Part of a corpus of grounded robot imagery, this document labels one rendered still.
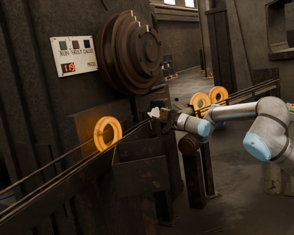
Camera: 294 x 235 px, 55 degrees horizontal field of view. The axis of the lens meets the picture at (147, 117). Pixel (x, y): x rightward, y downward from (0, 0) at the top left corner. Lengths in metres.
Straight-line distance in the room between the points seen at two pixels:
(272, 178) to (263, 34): 2.35
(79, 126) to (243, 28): 3.22
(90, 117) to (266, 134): 0.82
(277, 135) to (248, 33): 3.13
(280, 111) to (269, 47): 2.96
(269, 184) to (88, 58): 1.51
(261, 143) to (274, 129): 0.07
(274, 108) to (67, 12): 1.04
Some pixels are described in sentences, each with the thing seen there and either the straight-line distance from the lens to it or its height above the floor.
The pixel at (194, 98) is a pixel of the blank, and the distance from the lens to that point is 1.99.
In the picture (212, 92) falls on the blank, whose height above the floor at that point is 0.77.
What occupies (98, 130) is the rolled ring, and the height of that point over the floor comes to 0.78.
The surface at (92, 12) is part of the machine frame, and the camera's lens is 1.65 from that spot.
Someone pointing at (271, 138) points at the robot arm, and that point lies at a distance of 1.14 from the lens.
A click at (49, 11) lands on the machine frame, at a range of 1.44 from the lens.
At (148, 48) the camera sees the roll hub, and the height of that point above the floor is 1.13.
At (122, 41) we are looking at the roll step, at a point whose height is 1.18.
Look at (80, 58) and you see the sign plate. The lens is 1.48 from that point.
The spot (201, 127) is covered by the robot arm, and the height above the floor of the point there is 0.68.
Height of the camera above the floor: 1.09
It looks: 12 degrees down
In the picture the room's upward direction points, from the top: 9 degrees counter-clockwise
